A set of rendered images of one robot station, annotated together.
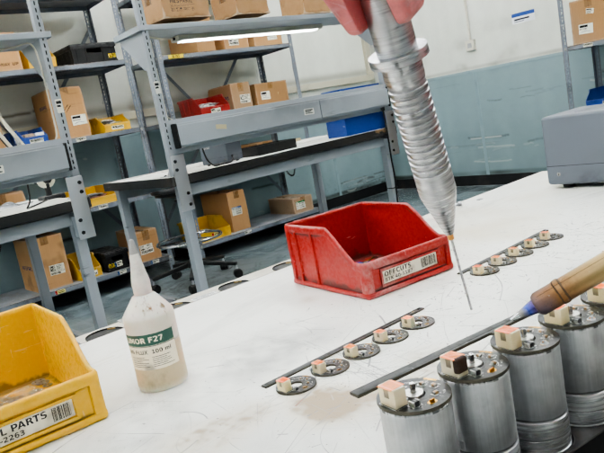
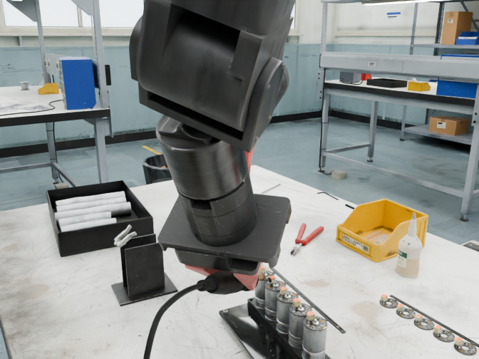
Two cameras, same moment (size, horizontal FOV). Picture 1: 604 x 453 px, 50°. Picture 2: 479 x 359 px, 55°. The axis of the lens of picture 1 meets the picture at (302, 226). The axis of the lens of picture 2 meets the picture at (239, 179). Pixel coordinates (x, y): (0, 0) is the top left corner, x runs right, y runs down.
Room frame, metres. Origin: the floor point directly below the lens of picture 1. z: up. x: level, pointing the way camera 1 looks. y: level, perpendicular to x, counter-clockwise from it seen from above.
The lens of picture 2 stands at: (0.22, -0.54, 1.10)
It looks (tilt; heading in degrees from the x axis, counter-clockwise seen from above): 18 degrees down; 95
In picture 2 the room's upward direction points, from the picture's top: straight up
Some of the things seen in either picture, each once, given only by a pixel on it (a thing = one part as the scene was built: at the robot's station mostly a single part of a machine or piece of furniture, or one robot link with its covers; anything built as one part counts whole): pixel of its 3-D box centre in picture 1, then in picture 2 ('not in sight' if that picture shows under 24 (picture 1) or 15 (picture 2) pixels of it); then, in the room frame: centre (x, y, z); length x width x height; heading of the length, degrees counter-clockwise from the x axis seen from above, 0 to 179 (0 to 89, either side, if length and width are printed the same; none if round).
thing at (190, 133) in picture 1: (293, 116); not in sight; (3.12, -0.06, 0.90); 1.30 x 0.06 x 0.12; 129
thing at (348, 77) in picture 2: not in sight; (350, 75); (0.76, 3.15, 0.80); 0.15 x 0.12 x 0.10; 58
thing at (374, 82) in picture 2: not in sight; (386, 82); (0.98, 2.89, 0.77); 0.24 x 0.16 x 0.04; 124
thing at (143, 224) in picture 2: not in sight; (96, 213); (-0.13, 0.25, 0.77); 0.24 x 0.16 x 0.04; 121
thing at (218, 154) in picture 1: (221, 153); not in sight; (3.03, 0.30, 0.80); 0.15 x 0.12 x 0.10; 58
